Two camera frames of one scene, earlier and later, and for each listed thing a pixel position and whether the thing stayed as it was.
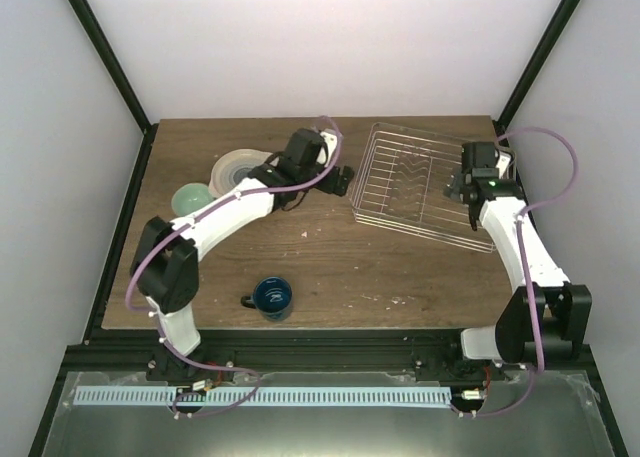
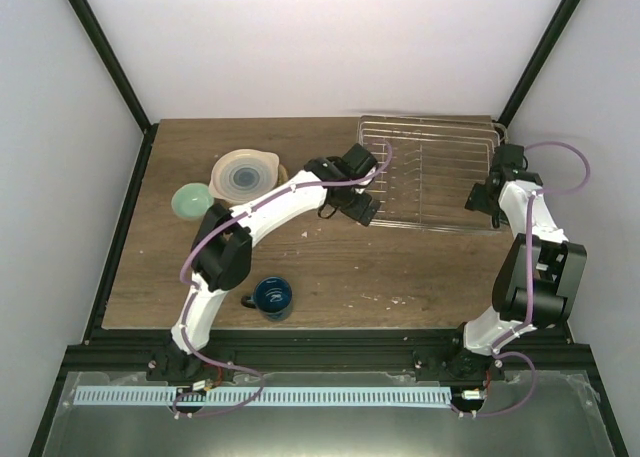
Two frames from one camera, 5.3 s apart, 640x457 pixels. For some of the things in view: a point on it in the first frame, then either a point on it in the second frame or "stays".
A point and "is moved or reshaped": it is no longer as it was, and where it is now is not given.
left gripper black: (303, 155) to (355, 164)
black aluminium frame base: (143, 349) stays
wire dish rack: (401, 187) is moved or reshaped
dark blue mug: (271, 298) stays
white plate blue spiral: (234, 167) stays
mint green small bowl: (189, 197) stays
